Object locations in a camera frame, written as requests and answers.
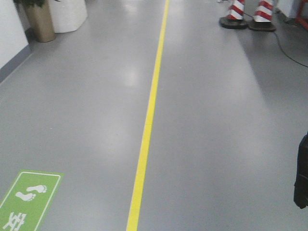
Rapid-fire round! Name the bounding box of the red white traffic cone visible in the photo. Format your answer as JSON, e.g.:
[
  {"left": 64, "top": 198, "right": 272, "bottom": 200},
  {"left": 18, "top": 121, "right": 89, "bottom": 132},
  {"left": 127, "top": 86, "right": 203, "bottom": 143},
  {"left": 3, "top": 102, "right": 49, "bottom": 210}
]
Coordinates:
[
  {"left": 219, "top": 0, "right": 248, "bottom": 29},
  {"left": 248, "top": 0, "right": 276, "bottom": 32}
]

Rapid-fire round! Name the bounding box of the white cylindrical planter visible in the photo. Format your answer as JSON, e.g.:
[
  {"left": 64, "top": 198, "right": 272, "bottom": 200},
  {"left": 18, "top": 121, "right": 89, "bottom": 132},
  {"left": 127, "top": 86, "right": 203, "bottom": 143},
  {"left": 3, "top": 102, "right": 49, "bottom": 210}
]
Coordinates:
[{"left": 48, "top": 0, "right": 88, "bottom": 33}]

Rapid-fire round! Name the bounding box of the beige cylindrical planter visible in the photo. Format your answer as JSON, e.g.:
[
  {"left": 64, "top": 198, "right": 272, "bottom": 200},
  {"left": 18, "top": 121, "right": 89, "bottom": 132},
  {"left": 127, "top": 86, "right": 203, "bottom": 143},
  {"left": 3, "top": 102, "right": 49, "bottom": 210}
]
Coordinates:
[{"left": 13, "top": 0, "right": 56, "bottom": 43}]

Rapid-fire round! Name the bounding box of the green safety floor sign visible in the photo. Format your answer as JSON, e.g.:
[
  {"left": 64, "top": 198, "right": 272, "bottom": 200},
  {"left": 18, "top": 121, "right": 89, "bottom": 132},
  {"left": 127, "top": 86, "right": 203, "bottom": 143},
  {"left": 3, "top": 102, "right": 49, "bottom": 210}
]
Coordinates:
[{"left": 0, "top": 169, "right": 64, "bottom": 231}]

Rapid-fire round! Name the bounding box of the black robot body part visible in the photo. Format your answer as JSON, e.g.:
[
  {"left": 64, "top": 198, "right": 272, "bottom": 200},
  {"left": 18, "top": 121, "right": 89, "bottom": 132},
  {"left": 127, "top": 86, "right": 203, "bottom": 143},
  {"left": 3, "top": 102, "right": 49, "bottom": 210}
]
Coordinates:
[{"left": 294, "top": 134, "right": 308, "bottom": 209}]

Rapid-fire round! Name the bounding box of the black floor cable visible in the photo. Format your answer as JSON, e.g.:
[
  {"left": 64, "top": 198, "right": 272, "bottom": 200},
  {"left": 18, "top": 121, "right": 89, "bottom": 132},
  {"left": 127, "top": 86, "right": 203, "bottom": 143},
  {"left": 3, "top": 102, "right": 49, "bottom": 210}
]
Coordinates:
[{"left": 243, "top": 12, "right": 308, "bottom": 68}]

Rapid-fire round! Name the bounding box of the red conveyor side rail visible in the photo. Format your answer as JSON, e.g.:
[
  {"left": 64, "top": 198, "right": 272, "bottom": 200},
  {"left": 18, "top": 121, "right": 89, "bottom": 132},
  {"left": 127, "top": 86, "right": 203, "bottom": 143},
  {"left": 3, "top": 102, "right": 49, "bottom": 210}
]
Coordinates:
[{"left": 295, "top": 0, "right": 308, "bottom": 30}]

